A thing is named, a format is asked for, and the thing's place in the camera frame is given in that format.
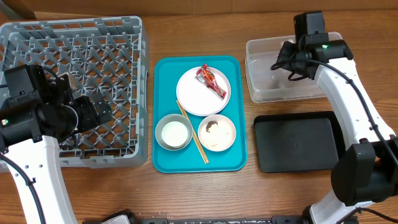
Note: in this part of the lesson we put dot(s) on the large white plate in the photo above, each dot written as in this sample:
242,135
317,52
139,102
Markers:
199,100

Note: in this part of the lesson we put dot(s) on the black plastic tray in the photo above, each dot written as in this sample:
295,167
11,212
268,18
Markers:
298,142

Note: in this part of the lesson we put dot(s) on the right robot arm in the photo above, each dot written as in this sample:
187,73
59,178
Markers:
367,171

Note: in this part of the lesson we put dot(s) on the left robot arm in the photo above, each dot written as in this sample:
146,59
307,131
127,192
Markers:
38,116

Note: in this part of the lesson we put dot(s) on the grey bowl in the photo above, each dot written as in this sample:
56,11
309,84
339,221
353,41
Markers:
169,118

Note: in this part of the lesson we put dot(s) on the small pink bowl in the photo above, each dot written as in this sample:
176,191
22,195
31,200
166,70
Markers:
218,117

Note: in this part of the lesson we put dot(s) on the grey dish rack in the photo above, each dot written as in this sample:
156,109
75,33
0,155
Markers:
108,55

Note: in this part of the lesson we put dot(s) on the red snack wrapper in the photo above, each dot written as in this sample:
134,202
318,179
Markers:
206,77

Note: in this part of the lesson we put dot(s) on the white paper cup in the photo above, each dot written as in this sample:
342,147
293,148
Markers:
174,134

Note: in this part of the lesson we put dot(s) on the white rice pile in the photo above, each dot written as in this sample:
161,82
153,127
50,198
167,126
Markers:
218,137

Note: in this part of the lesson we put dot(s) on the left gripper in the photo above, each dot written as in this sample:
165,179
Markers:
91,119

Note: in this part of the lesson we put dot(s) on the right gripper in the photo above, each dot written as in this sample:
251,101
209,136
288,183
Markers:
286,54

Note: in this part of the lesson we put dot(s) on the wooden chopsticks pair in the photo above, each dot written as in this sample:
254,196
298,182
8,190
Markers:
195,137

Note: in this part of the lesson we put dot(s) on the teal plastic tray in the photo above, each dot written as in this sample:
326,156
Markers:
166,76

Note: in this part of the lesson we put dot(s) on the clear plastic bin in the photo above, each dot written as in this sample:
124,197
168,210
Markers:
266,85

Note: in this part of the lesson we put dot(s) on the brown food scrap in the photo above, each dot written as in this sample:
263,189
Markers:
210,124

